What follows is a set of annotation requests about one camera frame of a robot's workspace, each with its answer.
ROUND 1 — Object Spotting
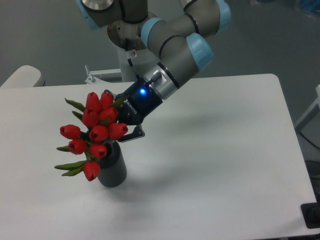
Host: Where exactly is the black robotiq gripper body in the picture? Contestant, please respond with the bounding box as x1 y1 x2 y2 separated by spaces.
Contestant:
115 78 163 126

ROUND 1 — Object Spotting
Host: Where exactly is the red tulip bouquet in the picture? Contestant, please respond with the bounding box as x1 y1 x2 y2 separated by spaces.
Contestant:
55 92 128 182

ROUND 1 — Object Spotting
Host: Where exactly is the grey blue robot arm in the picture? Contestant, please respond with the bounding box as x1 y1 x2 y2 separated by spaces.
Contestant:
77 0 232 142

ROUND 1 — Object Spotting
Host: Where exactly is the dark grey ribbed vase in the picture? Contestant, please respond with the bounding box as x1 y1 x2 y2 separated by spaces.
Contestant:
98 141 127 188

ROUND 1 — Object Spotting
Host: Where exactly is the white chair backrest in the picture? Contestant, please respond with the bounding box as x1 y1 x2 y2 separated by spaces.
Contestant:
0 65 46 89

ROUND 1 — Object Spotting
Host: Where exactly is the white furniture at right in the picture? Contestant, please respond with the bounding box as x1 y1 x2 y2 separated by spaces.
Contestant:
294 85 320 150

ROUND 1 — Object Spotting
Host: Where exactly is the black device at table edge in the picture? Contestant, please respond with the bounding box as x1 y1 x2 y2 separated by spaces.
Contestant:
300 202 320 229

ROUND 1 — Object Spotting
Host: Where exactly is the white pedestal base frame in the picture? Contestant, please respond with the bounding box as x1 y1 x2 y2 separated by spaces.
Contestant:
84 64 141 85

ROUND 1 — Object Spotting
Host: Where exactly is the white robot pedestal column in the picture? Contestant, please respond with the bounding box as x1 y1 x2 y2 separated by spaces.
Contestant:
106 17 161 83

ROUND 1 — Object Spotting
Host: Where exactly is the black cable on pedestal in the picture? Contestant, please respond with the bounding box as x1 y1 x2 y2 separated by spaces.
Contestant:
127 57 141 81

